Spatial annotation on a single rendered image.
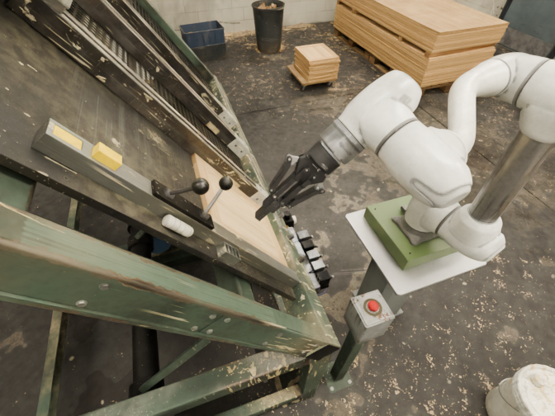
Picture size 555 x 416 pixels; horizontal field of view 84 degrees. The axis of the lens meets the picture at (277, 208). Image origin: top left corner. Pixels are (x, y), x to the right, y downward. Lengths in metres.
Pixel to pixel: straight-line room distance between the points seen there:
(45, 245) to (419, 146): 0.59
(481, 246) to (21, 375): 2.52
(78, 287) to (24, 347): 2.10
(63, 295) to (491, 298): 2.52
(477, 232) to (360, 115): 0.84
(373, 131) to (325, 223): 2.02
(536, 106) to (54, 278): 1.12
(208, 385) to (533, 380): 1.52
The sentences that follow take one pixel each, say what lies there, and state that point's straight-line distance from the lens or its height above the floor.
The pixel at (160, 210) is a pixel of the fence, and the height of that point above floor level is 1.47.
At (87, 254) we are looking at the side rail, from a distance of 0.51.
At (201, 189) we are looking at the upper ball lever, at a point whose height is 1.55.
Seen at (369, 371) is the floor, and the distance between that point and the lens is 2.13.
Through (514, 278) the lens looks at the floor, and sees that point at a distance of 2.87.
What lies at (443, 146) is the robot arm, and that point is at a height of 1.67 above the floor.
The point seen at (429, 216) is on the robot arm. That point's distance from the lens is 1.46.
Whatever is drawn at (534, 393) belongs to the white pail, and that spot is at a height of 0.36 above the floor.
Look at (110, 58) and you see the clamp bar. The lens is 1.04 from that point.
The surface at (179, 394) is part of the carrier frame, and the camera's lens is 1.28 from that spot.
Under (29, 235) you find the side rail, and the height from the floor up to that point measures 1.70.
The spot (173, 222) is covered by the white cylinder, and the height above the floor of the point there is 1.45.
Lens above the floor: 2.00
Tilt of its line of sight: 48 degrees down
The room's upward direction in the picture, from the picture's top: straight up
